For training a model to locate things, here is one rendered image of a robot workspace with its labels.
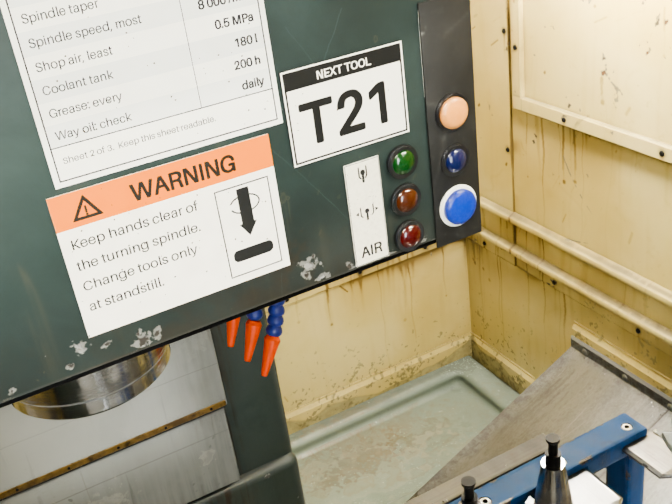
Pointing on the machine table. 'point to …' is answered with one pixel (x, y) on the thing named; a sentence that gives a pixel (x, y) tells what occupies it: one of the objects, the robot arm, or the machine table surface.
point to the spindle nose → (98, 389)
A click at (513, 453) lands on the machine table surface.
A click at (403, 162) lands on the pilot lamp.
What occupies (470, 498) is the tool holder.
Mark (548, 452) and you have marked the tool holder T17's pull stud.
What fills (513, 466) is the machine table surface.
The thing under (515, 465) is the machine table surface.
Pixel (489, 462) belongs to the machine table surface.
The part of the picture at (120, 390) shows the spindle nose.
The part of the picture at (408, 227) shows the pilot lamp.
